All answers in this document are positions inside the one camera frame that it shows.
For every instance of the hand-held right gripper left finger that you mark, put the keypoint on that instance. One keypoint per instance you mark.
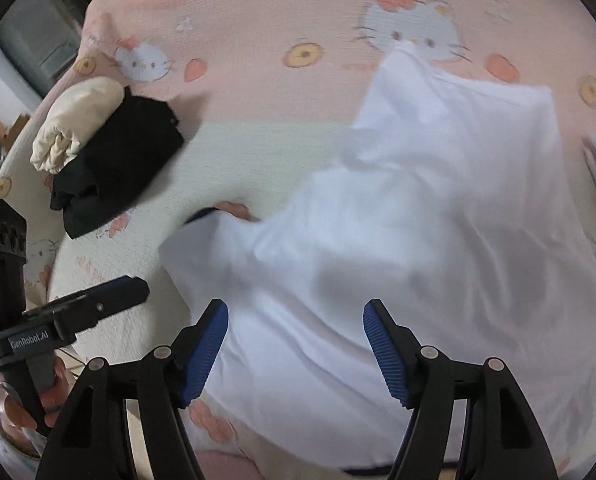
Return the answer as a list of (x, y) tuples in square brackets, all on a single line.
[(208, 345)]

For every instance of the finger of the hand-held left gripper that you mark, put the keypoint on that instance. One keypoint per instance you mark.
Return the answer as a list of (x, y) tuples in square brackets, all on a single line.
[(123, 281), (113, 299)]

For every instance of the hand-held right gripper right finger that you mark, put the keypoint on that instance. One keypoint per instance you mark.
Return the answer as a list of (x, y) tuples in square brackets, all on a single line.
[(385, 355)]

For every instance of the white navy trimmed t-shirt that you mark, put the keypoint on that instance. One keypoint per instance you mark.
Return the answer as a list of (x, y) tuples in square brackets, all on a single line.
[(328, 310)]

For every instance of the person's left hand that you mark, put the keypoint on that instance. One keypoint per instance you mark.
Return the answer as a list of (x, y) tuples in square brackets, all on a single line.
[(53, 400)]

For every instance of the black cloth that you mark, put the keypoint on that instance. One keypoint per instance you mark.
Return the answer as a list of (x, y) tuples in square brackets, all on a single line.
[(128, 160)]

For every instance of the pink soft cushion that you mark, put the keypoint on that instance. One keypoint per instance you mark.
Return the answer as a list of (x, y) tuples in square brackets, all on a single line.
[(223, 467)]

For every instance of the cream cloth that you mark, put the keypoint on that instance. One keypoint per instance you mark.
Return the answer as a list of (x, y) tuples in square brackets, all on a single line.
[(78, 110)]

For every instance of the grey furniture panel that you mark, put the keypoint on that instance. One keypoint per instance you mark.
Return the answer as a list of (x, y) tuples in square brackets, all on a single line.
[(48, 45)]

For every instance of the pink and cream printed blanket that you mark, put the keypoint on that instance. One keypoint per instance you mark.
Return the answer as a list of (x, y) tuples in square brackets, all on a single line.
[(278, 20)]

